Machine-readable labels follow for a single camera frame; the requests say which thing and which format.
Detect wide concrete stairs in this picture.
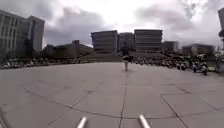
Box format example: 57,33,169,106
79,51,174,63

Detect person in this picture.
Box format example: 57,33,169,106
120,41,132,72

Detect low dark building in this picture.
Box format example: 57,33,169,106
43,39,94,60

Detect small dark building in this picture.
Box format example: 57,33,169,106
162,40,180,54

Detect robot's own part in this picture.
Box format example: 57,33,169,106
137,114,152,128
76,116,88,128

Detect row of parked bicycles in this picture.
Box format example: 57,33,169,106
0,56,88,70

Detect long low building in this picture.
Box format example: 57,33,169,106
181,43,215,57

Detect row of parked scooters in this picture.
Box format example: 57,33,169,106
130,53,210,76

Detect large grey multistorey building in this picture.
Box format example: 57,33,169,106
0,9,46,58

